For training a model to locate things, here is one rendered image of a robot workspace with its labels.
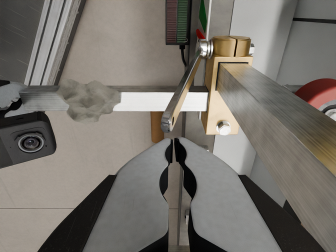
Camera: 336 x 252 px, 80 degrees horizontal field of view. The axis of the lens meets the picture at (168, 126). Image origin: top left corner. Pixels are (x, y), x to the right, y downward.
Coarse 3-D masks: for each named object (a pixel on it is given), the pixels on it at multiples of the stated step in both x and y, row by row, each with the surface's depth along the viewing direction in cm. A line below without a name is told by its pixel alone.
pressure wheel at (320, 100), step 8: (320, 80) 26; (328, 80) 25; (304, 88) 26; (312, 88) 25; (320, 88) 24; (328, 88) 24; (304, 96) 25; (312, 96) 24; (320, 96) 24; (328, 96) 24; (312, 104) 24; (320, 104) 24; (328, 104) 25; (328, 112) 25
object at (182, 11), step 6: (180, 0) 37; (186, 0) 37; (180, 6) 37; (186, 6) 37; (180, 12) 37; (186, 12) 37; (180, 18) 38; (186, 18) 38; (180, 24) 38; (186, 24) 38; (180, 30) 39; (180, 36) 39; (180, 42) 40
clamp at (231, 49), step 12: (216, 36) 27; (228, 36) 27; (240, 36) 27; (216, 48) 26; (228, 48) 25; (240, 48) 25; (252, 48) 26; (216, 60) 25; (228, 60) 25; (240, 60) 25; (252, 60) 25; (216, 72) 26; (204, 84) 31; (216, 84) 27; (216, 96) 28; (216, 108) 29; (204, 120) 31; (216, 120) 30; (228, 120) 30; (216, 132) 31
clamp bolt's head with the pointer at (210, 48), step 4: (196, 32) 37; (200, 32) 34; (200, 36) 32; (196, 44) 27; (208, 44) 26; (212, 44) 26; (196, 48) 27; (208, 48) 26; (212, 48) 26; (208, 52) 26; (208, 56) 28
